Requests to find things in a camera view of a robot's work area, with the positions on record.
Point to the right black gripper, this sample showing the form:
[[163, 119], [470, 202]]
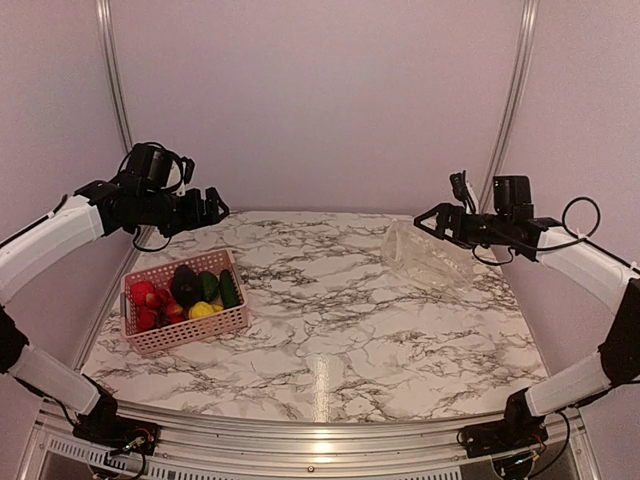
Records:
[[445, 211]]

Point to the left aluminium frame post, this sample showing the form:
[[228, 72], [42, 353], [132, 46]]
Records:
[[114, 82]]

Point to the red fake cherry tomato bunch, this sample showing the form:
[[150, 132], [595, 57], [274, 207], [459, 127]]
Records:
[[158, 310]]

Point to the yellow fake lemon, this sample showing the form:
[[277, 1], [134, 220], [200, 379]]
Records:
[[203, 309]]

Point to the right aluminium frame post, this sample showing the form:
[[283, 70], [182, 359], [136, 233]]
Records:
[[517, 84]]

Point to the pink perforated plastic basket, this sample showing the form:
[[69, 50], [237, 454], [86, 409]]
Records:
[[227, 321]]

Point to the dark green fake avocado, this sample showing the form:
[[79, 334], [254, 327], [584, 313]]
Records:
[[210, 286]]

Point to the aluminium frame post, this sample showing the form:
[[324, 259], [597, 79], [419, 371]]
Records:
[[517, 84], [114, 82]]

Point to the green fake cucumber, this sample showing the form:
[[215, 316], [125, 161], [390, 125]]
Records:
[[228, 293]]

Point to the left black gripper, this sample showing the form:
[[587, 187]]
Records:
[[194, 215]]

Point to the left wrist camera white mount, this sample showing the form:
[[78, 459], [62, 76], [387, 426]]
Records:
[[186, 167]]

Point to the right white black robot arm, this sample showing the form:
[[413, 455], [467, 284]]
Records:
[[584, 276]]

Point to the clear zip top bag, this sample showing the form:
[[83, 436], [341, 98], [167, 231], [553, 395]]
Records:
[[424, 261]]

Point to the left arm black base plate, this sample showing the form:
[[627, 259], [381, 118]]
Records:
[[104, 426]]

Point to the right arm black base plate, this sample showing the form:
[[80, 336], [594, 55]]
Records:
[[502, 435]]

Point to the front aluminium rail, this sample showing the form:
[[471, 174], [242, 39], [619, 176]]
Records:
[[196, 446]]

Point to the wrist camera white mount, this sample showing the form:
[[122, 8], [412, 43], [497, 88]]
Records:
[[186, 167], [463, 192]]

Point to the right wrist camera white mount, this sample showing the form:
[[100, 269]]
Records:
[[463, 192]]

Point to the red fake pepper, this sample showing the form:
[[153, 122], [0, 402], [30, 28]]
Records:
[[140, 290]]

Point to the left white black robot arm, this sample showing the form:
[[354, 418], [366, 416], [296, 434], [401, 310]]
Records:
[[151, 189]]

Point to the dark purple fake eggplant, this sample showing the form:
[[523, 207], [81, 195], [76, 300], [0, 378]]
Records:
[[186, 286]]

